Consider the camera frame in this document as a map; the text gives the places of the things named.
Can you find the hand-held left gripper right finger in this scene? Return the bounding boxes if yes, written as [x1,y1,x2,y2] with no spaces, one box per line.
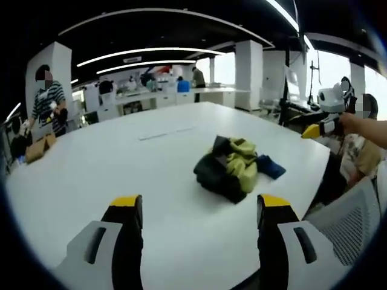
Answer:
[256,193,352,290]

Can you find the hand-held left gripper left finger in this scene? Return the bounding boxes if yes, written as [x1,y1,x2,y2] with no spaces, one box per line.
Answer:
[55,195,144,290]

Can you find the dark blue garment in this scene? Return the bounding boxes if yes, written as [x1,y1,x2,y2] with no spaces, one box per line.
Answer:
[256,154,287,180]

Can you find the yellow-green garment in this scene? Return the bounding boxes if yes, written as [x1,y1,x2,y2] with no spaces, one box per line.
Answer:
[225,137,259,194]

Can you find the pile of dark and yellow clothes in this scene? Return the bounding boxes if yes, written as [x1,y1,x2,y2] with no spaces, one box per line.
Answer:
[193,135,248,204]

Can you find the person's right hand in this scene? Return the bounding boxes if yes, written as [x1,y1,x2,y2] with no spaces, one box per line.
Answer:
[338,113,363,134]

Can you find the black metal stand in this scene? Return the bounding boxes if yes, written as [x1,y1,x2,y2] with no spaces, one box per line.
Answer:
[307,59,322,105]

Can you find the computer monitor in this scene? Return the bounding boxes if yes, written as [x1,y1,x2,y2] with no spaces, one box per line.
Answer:
[282,65,301,101]

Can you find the black office chair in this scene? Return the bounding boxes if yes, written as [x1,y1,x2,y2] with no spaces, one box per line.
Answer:
[361,93,379,121]

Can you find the person's floral clothing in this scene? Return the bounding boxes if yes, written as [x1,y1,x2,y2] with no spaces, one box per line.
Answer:
[339,132,383,185]

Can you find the white mesh chair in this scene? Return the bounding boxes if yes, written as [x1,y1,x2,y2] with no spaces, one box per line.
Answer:
[303,177,382,267]

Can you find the brown cardboard box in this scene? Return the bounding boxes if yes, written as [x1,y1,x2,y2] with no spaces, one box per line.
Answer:
[25,132,57,164]

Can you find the white counter cabinets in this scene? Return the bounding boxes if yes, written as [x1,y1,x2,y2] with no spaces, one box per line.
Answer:
[97,86,236,122]

